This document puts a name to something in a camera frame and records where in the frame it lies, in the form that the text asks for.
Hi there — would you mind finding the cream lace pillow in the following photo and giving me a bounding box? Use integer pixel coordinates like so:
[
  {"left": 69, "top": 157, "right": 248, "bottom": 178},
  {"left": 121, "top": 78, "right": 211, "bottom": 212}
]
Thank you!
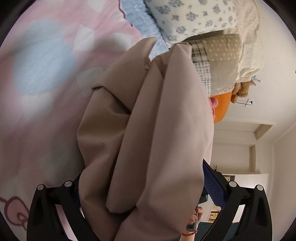
[{"left": 224, "top": 1, "right": 264, "bottom": 93}]

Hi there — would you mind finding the brown teddy bear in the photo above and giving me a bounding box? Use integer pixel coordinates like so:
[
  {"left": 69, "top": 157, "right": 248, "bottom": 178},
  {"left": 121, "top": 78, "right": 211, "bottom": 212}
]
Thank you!
[{"left": 231, "top": 80, "right": 256, "bottom": 103}]

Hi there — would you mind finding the pink Hello Kitty blanket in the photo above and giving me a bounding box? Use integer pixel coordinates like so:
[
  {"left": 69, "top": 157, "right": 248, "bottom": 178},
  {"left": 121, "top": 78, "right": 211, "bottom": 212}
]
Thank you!
[{"left": 1, "top": 1, "right": 142, "bottom": 240}]

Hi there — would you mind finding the beige patchwork pillow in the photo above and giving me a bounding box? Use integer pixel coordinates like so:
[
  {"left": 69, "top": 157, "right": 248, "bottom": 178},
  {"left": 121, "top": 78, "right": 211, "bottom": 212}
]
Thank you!
[{"left": 186, "top": 34, "right": 242, "bottom": 97}]

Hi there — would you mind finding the pale pink garment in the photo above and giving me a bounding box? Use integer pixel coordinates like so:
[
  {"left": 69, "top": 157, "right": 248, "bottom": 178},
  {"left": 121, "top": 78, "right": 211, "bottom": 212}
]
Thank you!
[{"left": 77, "top": 38, "right": 214, "bottom": 240}]

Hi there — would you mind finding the pink plush toy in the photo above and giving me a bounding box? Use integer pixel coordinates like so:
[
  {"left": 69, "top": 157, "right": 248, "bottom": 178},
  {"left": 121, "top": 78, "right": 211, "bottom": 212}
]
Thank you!
[{"left": 209, "top": 97, "right": 219, "bottom": 119}]

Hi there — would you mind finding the orange headboard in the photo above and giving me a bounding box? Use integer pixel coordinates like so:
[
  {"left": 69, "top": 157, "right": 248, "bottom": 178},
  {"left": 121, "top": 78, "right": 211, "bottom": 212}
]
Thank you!
[{"left": 211, "top": 92, "right": 232, "bottom": 124}]

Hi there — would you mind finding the blue floral white pillow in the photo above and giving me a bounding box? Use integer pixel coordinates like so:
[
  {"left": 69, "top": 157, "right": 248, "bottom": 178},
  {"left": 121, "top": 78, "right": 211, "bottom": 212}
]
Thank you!
[{"left": 144, "top": 0, "right": 237, "bottom": 48}]

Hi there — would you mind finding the person's right hand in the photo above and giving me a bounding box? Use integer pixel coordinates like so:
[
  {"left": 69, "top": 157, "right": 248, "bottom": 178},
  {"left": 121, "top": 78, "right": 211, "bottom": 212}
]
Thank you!
[{"left": 182, "top": 206, "right": 204, "bottom": 236}]

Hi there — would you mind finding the light blue quilted bedspread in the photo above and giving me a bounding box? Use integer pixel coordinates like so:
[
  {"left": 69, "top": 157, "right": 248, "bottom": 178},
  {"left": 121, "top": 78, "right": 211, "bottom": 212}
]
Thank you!
[{"left": 119, "top": 0, "right": 169, "bottom": 60}]

